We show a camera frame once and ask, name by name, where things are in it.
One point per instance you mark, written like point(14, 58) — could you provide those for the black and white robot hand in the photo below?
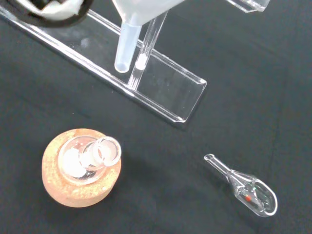
point(58, 12)

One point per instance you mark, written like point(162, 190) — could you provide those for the clear round-bottom glass flask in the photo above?
point(73, 162)

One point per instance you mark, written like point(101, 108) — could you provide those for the clear acrylic funnel stand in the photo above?
point(168, 90)

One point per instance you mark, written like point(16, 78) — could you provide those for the clear glass weighing funnel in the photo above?
point(246, 187)

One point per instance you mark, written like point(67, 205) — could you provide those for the black bench cloth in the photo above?
point(243, 102)

